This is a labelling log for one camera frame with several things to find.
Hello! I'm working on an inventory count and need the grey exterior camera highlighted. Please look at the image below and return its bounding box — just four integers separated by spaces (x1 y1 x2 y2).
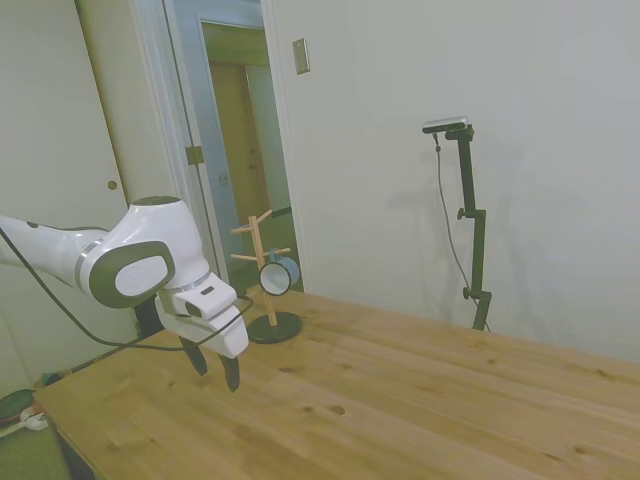
422 115 472 135

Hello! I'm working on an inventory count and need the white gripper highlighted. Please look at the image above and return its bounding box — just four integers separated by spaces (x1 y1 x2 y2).
154 294 250 393

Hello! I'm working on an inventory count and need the wooden mug tree black base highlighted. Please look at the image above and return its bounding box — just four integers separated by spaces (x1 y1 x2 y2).
229 209 304 345

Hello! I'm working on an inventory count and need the wooden interior door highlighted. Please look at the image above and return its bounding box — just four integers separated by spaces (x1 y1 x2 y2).
208 60 269 261

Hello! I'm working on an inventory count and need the white door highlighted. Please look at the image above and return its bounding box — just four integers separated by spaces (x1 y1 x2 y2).
0 0 201 381

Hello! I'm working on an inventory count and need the blue enamel mug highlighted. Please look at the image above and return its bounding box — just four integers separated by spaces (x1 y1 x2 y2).
258 248 302 297

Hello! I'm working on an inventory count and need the white plastic object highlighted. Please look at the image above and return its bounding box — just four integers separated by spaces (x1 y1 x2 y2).
18 408 50 432

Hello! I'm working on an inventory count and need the metal wall switch plate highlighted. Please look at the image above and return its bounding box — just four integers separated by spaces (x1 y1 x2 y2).
292 37 311 76

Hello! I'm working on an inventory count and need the black case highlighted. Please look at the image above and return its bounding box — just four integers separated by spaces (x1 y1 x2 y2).
133 298 164 342

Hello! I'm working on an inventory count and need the dark green round object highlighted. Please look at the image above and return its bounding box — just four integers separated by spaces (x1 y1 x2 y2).
0 388 37 426

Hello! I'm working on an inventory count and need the black camera stand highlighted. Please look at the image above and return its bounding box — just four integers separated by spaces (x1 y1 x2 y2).
443 127 494 332
433 132 494 334

